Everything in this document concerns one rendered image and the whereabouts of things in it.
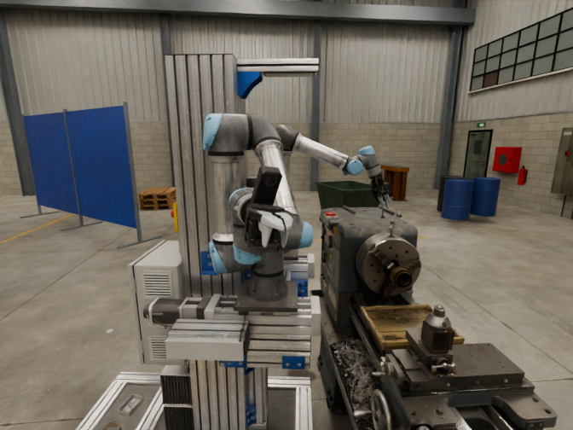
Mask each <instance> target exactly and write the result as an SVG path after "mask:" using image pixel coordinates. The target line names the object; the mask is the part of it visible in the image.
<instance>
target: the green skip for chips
mask: <svg viewBox="0 0 573 430"><path fill-rule="evenodd" d="M315 184H316V186H317V190H318V195H319V200H320V204H321V209H322V210H323V209H326V208H340V207H343V205H345V206H347V207H379V203H378V202H377V201H376V200H375V199H374V197H373V190H372V189H370V187H369V186H370V184H366V183H359V182H355V181H335V182H315Z"/></svg>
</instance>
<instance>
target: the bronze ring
mask: <svg viewBox="0 0 573 430"><path fill-rule="evenodd" d="M390 278H391V280H392V281H393V282H394V283H395V284H396V285H398V286H400V287H401V288H405V287H408V286H409V285H410V284H411V282H412V277H411V275H410V273H409V272H408V270H407V269H406V268H405V267H403V266H397V267H395V268H394V269H393V270H392V271H391V274H390Z"/></svg>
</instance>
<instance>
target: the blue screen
mask: <svg viewBox="0 0 573 430"><path fill-rule="evenodd" d="M21 118H22V123H23V128H24V132H25V138H26V146H27V152H28V156H29V161H30V166H31V171H32V180H33V185H34V189H35V195H36V199H37V204H38V213H39V214H34V215H29V216H23V217H20V218H29V217H34V216H39V215H44V214H51V213H56V212H60V211H56V212H46V213H42V210H41V206H46V207H49V208H54V209H57V210H61V211H64V212H70V213H74V214H78V215H79V221H80V225H79V226H74V227H70V228H65V229H61V231H64V230H72V229H76V228H80V227H84V226H89V225H93V224H101V223H102V221H107V222H110V223H114V224H120V225H123V226H127V227H131V228H135V229H136V231H137V239H138V241H136V242H132V243H130V244H126V245H123V246H120V247H117V249H121V248H125V247H130V246H133V245H136V244H139V243H143V242H145V241H151V240H154V239H157V238H160V237H161V236H160V235H157V236H155V237H151V238H147V239H145V240H142V232H141V224H140V215H139V207H138V199H137V191H136V176H135V167H134V160H133V152H132V143H131V135H130V120H129V112H128V104H127V102H123V106H116V107H100V108H92V109H85V110H77V111H69V112H68V111H67V109H63V112H61V113H46V114H38V115H30V116H25V115H24V114H22V115H21ZM83 216H85V217H89V218H95V219H99V220H102V221H100V222H95V223H91V224H84V220H83Z"/></svg>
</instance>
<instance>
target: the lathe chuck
mask: <svg viewBox="0 0 573 430"><path fill-rule="evenodd" d="M388 236H390V235H379V236H377V237H374V238H373V239H372V240H370V241H369V242H368V243H367V244H366V245H365V246H364V247H363V249H362V250H361V252H360V254H359V257H358V261H357V267H358V271H359V274H360V276H361V278H363V279H362V280H363V281H364V282H365V283H366V284H367V285H368V287H369V288H370V289H371V290H373V291H374V292H375V293H378V294H379V293H380V290H381V288H382V285H383V283H384V280H385V276H386V274H385V271H386V272H390V271H389V270H388V269H387V270H384V265H383V264H382V263H381V262H380V261H379V260H378V259H377V258H376V257H375V256H374V255H373V254H372V253H371V252H370V251H369V249H370V248H371V247H372V246H374V245H375V244H376V245H375V246H376V247H377V248H378V249H379V250H380V251H381V252H382V253H383V254H384V255H385V256H386V257H387V258H388V259H389V260H394V263H393V264H394V265H395V266H396V261H398V262H399V263H401V262H403V261H407V260H410V259H416V258H418V257H420V255H419V252H418V251H417V249H416V248H415V247H414V246H413V245H412V244H410V243H409V242H407V241H405V240H404V239H403V238H401V237H400V236H397V235H393V236H394V237H392V238H391V237H388ZM420 270H421V268H418V269H415V271H414V272H411V277H412V282H411V284H410V285H409V286H408V287H405V288H401V287H400V286H396V288H395V290H393V289H392V292H391V296H392V295H397V294H400V293H403V292H405V291H406V290H408V289H409V288H411V287H412V286H413V285H414V283H415V282H416V280H417V279H418V277H419V275H420ZM390 273H391V272H390Z"/></svg>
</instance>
